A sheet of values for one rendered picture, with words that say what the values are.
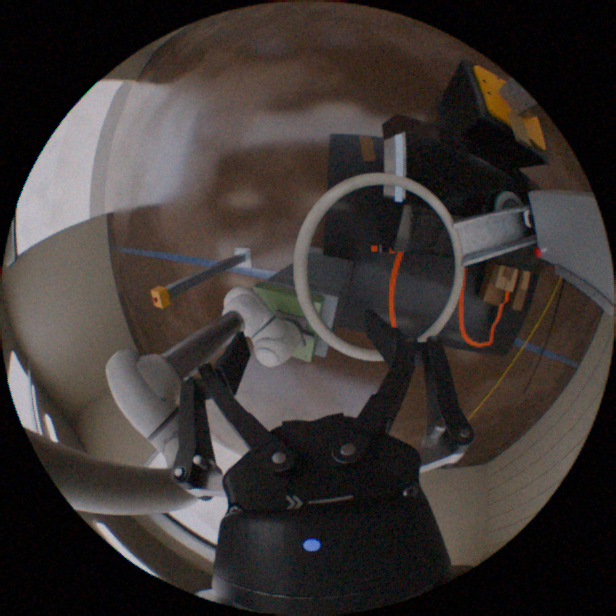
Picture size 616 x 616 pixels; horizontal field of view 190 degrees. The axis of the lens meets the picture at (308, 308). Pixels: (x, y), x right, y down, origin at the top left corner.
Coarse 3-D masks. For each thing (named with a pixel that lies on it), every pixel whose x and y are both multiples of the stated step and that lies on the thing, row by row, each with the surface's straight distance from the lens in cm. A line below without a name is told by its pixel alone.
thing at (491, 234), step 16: (512, 208) 76; (528, 208) 79; (464, 224) 60; (480, 224) 68; (496, 224) 72; (512, 224) 78; (464, 240) 65; (480, 240) 68; (496, 240) 72; (512, 240) 78; (528, 240) 80; (464, 256) 66; (480, 256) 64
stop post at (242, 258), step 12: (240, 252) 213; (216, 264) 181; (228, 264) 189; (240, 264) 216; (192, 276) 159; (204, 276) 167; (156, 288) 147; (168, 288) 146; (180, 288) 151; (168, 300) 143
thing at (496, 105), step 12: (480, 72) 167; (480, 84) 157; (492, 84) 164; (492, 96) 152; (492, 108) 142; (504, 108) 152; (504, 120) 144; (528, 120) 168; (528, 132) 158; (540, 132) 174; (540, 144) 164
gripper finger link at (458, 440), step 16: (432, 336) 16; (432, 352) 14; (432, 368) 13; (448, 368) 13; (432, 384) 12; (448, 384) 12; (432, 400) 12; (448, 400) 11; (432, 416) 11; (448, 416) 10; (464, 416) 10; (448, 432) 10; (464, 432) 10; (464, 448) 10; (448, 464) 11
